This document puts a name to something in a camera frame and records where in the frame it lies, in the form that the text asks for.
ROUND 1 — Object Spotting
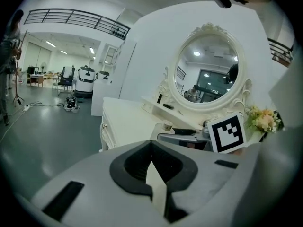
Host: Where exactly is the white framed oval mirror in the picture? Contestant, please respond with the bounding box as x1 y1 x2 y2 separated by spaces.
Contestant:
157 22 253 122

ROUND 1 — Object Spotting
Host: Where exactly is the white black service robot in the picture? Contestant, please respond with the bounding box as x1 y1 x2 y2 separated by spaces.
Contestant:
74 65 96 99
95 70 112 85

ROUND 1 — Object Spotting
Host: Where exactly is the black white floor bag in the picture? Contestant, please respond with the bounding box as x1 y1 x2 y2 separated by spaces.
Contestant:
63 96 81 114

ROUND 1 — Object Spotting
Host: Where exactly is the wooden desk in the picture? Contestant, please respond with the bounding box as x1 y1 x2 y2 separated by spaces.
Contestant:
29 73 45 87

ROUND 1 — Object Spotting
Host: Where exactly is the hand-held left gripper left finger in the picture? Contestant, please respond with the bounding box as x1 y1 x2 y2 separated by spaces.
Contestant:
30 140 164 227

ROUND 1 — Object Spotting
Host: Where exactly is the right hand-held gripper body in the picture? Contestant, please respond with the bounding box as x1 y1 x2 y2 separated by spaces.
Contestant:
196 111 248 154

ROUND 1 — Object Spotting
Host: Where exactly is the pale yellow flower bouquet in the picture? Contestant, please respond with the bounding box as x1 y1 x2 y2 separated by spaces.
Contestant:
244 105 283 135

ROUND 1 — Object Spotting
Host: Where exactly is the person's light blue shirt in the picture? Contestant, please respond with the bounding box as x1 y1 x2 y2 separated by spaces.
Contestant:
258 62 303 222

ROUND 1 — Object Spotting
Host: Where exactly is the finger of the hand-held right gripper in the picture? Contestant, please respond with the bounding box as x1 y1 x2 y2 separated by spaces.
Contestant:
172 127 202 136
157 132 198 144

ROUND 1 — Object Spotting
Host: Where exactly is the white round vase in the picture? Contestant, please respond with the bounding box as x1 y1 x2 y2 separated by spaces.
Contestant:
246 130 267 147

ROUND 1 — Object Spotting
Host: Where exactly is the standing fan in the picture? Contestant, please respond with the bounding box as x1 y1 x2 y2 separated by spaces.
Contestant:
38 61 48 75

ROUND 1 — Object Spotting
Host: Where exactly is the white ornate table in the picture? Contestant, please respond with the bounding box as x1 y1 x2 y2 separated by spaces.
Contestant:
99 95 261 154

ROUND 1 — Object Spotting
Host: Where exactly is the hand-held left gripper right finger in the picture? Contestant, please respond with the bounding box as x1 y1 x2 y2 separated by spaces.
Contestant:
151 140 258 227

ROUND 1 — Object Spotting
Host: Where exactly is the black balcony railing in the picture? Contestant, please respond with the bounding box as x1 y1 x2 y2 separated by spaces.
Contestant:
267 37 294 68
23 8 132 36

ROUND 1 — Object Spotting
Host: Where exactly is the black chair with cloth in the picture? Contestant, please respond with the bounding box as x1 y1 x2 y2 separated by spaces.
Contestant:
56 66 77 96

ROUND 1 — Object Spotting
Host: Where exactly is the wooden coat rack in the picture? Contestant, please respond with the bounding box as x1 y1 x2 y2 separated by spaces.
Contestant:
12 29 29 107

